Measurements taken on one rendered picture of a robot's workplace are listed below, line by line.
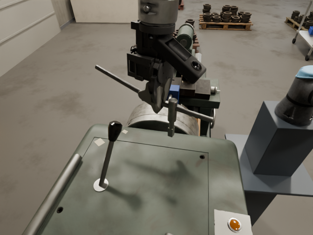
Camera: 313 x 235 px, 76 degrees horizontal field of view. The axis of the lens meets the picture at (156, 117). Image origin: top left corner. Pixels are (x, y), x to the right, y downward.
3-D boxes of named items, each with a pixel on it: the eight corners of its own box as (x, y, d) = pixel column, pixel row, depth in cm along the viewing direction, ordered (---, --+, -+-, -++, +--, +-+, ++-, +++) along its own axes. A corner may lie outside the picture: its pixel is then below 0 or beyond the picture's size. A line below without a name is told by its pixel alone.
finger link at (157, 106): (141, 106, 53) (142, 74, 47) (161, 114, 51) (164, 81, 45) (135, 112, 51) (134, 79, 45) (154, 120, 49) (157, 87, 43)
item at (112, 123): (120, 145, 46) (117, 130, 43) (107, 143, 46) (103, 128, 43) (125, 132, 49) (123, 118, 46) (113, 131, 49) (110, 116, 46)
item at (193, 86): (194, 96, 126) (195, 89, 122) (178, 94, 127) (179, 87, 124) (195, 79, 141) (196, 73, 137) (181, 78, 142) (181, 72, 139)
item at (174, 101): (176, 134, 54) (179, 99, 47) (172, 139, 53) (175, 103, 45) (169, 131, 55) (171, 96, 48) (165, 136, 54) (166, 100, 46)
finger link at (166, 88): (148, 100, 55) (149, 70, 50) (167, 107, 53) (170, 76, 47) (142, 106, 53) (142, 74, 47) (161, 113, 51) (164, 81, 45)
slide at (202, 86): (209, 100, 130) (210, 94, 127) (145, 93, 137) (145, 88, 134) (209, 85, 143) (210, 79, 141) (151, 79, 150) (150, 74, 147)
